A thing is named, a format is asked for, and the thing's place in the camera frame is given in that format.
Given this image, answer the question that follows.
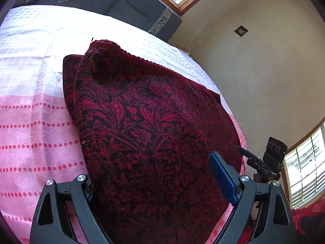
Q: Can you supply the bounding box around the dark red floral sweater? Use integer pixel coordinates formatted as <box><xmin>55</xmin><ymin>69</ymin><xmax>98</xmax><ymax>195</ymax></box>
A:
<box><xmin>63</xmin><ymin>40</ymin><xmax>242</xmax><ymax>243</ymax></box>

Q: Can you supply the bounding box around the red sleeve of person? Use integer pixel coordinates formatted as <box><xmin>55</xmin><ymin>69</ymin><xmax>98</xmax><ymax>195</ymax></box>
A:
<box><xmin>291</xmin><ymin>199</ymin><xmax>324</xmax><ymax>237</ymax></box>

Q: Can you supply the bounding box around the side window with blinds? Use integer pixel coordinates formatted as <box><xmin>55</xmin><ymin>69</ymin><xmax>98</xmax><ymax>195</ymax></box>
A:
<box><xmin>282</xmin><ymin>119</ymin><xmax>324</xmax><ymax>209</ymax></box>

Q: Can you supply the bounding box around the pink checkered bed sheet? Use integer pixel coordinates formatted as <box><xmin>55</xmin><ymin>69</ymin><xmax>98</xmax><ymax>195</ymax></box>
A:
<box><xmin>1</xmin><ymin>5</ymin><xmax>246</xmax><ymax>243</ymax></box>

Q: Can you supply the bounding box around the round wooden glass side table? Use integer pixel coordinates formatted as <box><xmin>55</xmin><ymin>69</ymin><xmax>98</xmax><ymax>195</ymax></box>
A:
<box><xmin>176</xmin><ymin>44</ymin><xmax>191</xmax><ymax>56</ymax></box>

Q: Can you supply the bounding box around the grey square cushion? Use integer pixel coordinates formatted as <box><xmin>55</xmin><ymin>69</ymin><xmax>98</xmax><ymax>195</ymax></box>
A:
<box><xmin>106</xmin><ymin>0</ymin><xmax>147</xmax><ymax>28</ymax></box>

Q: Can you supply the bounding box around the grey sofa with patterned stripes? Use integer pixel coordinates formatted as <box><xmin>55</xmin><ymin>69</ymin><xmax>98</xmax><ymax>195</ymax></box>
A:
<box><xmin>37</xmin><ymin>0</ymin><xmax>183</xmax><ymax>43</ymax></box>

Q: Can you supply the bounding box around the black camera box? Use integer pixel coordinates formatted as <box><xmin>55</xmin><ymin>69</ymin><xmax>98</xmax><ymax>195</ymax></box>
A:
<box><xmin>263</xmin><ymin>137</ymin><xmax>288</xmax><ymax>172</ymax></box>

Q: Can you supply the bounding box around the dark wall switch plate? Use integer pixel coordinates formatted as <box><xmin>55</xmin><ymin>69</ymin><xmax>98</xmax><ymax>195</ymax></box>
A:
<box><xmin>235</xmin><ymin>25</ymin><xmax>248</xmax><ymax>37</ymax></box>

